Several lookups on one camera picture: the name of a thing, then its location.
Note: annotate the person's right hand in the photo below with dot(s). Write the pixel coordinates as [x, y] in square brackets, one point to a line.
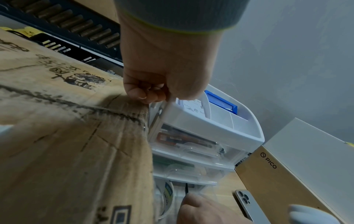
[204, 212]

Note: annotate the person's left hand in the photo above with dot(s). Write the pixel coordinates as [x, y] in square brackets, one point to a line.
[171, 65]

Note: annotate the clear tape roll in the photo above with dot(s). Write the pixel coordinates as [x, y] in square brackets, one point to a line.
[168, 192]

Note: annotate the white plastic drawer organizer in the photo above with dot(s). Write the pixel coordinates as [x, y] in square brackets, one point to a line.
[221, 131]

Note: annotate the taped brown cardboard box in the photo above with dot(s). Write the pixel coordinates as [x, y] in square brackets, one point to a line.
[69, 142]

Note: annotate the grey smartphone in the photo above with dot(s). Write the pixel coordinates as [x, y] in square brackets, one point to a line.
[249, 205]

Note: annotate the open brown cardboard box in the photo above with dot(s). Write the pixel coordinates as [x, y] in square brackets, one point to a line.
[102, 8]

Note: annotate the right marker wrist band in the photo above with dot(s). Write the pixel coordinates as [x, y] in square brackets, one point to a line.
[312, 215]

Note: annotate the black vented device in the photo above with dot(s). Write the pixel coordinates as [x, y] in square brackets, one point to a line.
[69, 21]

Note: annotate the white carton box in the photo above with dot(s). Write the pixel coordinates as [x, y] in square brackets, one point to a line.
[309, 148]

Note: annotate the yellow paper tag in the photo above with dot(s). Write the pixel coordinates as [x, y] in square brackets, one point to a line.
[25, 31]

